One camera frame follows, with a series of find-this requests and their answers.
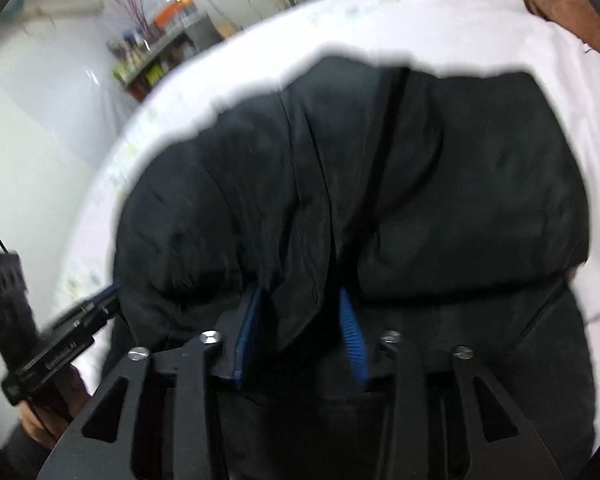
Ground orange-lidded clear box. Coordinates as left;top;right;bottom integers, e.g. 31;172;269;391
152;0;195;28

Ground cluttered wooden shelf unit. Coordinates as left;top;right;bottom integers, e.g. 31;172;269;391
108;13;224;102

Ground black hooded jacket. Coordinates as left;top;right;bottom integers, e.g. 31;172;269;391
114;56;595;479

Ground person's left hand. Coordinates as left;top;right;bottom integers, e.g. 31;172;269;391
18;365;91;450

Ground pink floral bed sheet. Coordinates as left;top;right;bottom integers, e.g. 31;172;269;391
54;0;600;438

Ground purple dried flower branches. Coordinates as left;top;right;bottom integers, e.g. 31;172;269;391
112;0;161;42

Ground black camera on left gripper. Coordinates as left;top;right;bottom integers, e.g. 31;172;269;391
0;239;38;370

